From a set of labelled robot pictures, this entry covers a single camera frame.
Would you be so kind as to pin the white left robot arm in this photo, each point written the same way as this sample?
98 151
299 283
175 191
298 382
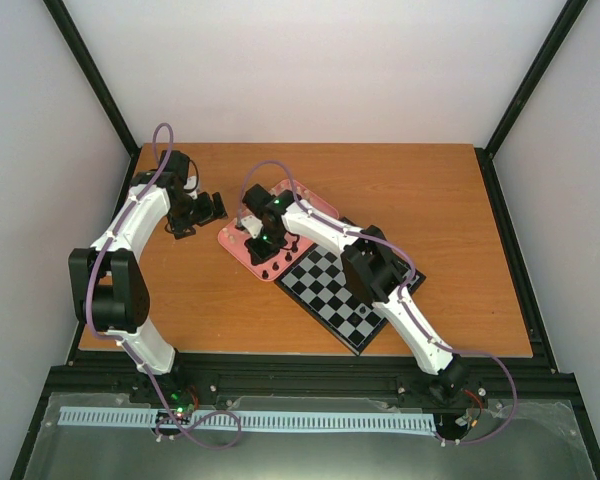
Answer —
109 291

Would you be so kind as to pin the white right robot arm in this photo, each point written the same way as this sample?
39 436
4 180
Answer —
376 273

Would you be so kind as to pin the light blue cable duct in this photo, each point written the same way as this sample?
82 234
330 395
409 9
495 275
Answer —
252 421

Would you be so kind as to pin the black and white chessboard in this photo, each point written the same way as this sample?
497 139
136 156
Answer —
327 280

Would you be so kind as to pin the black aluminium frame base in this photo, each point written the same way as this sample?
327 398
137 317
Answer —
218 378

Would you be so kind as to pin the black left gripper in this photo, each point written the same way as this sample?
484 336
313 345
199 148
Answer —
179 226

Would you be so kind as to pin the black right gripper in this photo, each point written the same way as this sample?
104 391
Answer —
257 255

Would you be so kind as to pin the pink plastic tray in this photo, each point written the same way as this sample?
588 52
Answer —
250 222

